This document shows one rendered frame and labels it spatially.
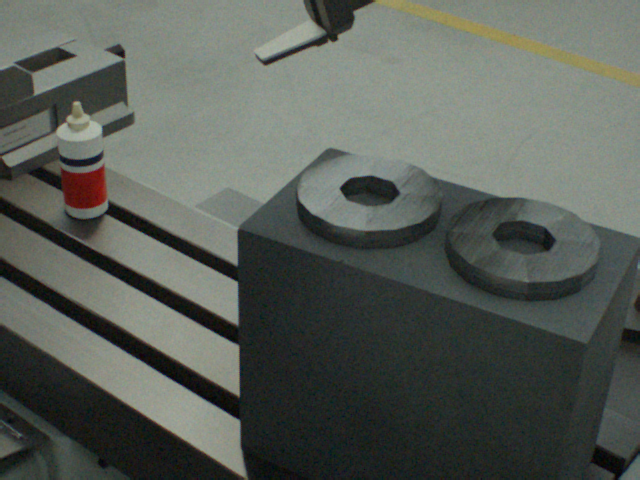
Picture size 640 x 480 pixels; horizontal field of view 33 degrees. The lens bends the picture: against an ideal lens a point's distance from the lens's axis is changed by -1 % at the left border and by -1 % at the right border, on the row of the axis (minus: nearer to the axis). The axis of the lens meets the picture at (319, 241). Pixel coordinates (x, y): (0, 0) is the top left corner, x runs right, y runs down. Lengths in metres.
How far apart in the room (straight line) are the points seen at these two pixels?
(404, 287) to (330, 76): 2.80
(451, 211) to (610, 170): 2.37
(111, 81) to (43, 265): 0.27
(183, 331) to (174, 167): 2.05
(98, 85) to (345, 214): 0.55
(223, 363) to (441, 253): 0.26
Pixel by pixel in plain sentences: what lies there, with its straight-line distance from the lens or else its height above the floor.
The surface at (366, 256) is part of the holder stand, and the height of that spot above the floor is 1.09.
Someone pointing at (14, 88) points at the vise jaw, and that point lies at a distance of 1.08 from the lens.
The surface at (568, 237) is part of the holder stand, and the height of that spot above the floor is 1.10.
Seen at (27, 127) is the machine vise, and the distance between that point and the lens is 1.11.
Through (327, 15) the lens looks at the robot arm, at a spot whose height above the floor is 1.10.
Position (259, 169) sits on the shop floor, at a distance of 2.90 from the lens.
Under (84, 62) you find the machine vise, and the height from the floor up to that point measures 0.97.
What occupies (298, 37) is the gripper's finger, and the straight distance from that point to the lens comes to 0.96.
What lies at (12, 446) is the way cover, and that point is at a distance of 0.90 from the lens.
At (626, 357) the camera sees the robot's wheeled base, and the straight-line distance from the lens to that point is 1.42.
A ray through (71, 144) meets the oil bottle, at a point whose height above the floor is 0.98.
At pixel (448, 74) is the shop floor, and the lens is 3.48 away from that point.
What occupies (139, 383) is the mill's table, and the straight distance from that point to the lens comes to 0.84.
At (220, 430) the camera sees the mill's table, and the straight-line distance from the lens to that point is 0.80.
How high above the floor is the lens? 1.45
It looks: 34 degrees down
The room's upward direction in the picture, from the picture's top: 2 degrees clockwise
